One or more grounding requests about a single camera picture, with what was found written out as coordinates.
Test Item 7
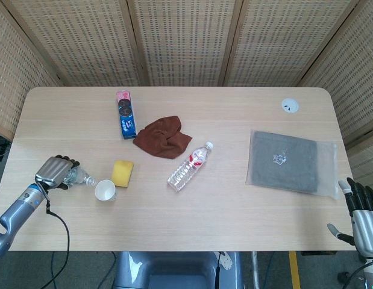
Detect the brown cloth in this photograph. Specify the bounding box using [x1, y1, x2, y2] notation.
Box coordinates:
[132, 115, 193, 160]

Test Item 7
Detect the green label plastic bottle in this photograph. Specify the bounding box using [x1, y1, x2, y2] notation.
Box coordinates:
[63, 167, 98, 188]

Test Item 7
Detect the small white paper cup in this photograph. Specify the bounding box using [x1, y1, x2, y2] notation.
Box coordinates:
[95, 179, 118, 202]

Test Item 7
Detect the thin black rod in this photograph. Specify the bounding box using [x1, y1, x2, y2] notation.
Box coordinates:
[215, 252, 221, 289]

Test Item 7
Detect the blue floor cable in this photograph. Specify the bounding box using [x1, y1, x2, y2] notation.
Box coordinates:
[266, 251, 277, 289]

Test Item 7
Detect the white perforated plate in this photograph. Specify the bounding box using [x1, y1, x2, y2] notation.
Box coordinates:
[219, 252, 234, 272]

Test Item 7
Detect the yellow sponge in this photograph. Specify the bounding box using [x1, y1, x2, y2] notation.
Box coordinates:
[110, 160, 135, 189]

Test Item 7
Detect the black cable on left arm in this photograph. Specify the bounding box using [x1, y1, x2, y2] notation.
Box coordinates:
[35, 180, 71, 289]

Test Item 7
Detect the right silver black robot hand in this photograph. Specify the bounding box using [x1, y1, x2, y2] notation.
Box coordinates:
[327, 177, 373, 257]

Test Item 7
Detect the woven bamboo screen panel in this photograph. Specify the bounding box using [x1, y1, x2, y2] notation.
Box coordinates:
[0, 0, 63, 142]
[222, 0, 368, 88]
[127, 0, 244, 88]
[299, 0, 373, 193]
[0, 0, 151, 88]

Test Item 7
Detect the white table cable grommet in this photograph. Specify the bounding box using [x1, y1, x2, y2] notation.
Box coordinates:
[280, 98, 299, 114]

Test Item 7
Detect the metal table leg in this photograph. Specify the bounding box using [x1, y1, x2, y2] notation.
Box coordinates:
[251, 251, 261, 289]

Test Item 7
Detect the capped red label water bottle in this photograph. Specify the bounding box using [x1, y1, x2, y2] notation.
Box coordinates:
[166, 141, 215, 191]

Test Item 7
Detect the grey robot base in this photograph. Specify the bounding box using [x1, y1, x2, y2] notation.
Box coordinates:
[113, 251, 244, 289]

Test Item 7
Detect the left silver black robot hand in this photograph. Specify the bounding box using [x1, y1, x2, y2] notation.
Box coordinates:
[34, 155, 81, 190]

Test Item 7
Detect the blue pink cookie box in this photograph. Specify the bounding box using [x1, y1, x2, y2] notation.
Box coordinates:
[115, 90, 137, 140]

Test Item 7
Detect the grey cloth in plastic bag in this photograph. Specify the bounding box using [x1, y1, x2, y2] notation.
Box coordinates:
[245, 129, 338, 202]

